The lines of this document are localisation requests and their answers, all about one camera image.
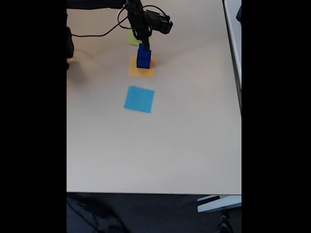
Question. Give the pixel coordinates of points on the green paper square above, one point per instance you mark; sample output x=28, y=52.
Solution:
x=130, y=40

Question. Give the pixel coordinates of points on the orange paper square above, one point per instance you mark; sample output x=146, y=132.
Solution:
x=136, y=72

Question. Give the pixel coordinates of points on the light blue paper square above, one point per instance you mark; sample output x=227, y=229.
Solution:
x=139, y=99

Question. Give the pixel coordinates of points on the medium blue cube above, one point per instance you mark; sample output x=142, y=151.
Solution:
x=141, y=48

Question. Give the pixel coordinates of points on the large blue cube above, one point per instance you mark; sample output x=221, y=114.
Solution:
x=143, y=63

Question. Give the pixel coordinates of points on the white neighbouring table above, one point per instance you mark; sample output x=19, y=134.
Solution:
x=234, y=36

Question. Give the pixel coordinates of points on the dark blue chair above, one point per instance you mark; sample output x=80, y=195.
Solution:
x=239, y=13

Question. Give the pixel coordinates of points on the white table leg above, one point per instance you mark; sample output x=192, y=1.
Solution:
x=218, y=205

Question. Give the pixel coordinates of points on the black camera box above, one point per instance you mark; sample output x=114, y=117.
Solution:
x=160, y=23

